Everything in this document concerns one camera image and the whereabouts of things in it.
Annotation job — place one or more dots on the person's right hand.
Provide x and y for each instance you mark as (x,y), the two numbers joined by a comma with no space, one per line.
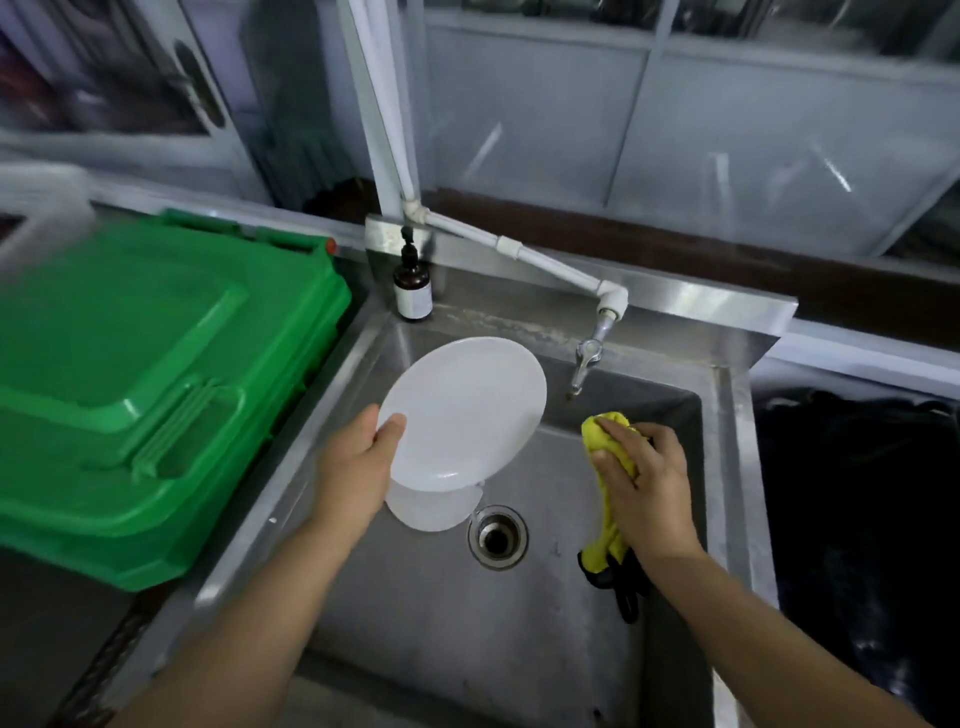
(656,502)

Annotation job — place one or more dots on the person's left hand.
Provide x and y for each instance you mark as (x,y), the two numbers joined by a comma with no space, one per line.
(349,480)

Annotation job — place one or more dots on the person's right thumb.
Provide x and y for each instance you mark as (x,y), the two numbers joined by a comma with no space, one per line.
(611,471)

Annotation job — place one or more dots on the person's left thumb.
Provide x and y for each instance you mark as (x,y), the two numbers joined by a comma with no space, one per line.
(391,433)

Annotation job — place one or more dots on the yellow and black cleaning cloth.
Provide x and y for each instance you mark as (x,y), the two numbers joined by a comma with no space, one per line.
(604,544)

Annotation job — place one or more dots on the large white plate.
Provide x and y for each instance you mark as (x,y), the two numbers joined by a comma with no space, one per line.
(469,412)

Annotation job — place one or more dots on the person's left forearm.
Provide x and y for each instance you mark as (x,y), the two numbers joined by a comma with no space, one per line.
(240,637)

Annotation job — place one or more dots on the person's right forearm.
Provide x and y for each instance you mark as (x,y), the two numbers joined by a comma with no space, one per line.
(757,645)

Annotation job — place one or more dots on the small white plate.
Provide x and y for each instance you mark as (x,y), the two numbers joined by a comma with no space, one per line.
(435,510)

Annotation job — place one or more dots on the metal faucet tap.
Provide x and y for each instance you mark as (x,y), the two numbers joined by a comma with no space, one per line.
(589,352)

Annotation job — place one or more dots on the round metal sink drain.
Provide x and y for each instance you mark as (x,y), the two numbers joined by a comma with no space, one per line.
(498,537)

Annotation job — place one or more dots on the brown pump soap bottle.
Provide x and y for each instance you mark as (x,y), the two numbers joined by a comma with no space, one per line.
(412,289)

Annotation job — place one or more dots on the stainless steel sink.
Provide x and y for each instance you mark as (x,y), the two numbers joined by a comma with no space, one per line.
(525,645)

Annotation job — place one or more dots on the white plastic water pipe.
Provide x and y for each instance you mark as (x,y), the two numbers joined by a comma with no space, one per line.
(517,255)

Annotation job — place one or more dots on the green plastic waste bin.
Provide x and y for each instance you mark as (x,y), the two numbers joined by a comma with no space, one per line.
(135,390)

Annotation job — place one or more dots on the black plastic bag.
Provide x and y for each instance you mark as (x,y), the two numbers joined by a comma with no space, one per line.
(862,540)

